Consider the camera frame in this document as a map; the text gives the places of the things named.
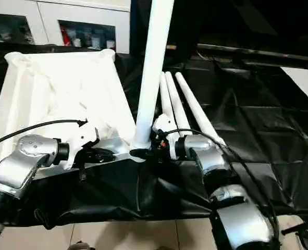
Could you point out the white glass-door cabinet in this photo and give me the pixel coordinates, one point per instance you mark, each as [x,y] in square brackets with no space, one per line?
[47,15]

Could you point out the black left robot foot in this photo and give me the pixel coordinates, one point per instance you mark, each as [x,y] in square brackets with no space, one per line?
[80,246]

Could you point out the white blue carton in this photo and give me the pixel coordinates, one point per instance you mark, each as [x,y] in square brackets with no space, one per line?
[95,41]

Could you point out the white flat panel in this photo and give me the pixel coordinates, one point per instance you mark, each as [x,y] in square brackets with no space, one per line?
[305,83]

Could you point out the white plastic table leg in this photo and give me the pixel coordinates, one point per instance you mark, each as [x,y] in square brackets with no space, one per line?
[164,93]
[177,104]
[198,109]
[153,65]

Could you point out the black metal rod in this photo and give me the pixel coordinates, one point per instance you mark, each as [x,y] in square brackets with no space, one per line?
[260,53]

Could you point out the black metal stand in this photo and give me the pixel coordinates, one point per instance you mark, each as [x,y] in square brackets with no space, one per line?
[299,229]

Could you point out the small white jar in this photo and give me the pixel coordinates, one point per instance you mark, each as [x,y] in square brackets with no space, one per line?
[76,41]

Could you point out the white plastic table top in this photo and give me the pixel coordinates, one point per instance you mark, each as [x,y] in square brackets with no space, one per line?
[52,91]

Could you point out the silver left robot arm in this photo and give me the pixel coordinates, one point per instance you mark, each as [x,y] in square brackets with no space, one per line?
[26,156]

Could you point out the small tan label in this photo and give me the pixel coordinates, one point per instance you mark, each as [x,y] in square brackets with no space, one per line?
[171,47]

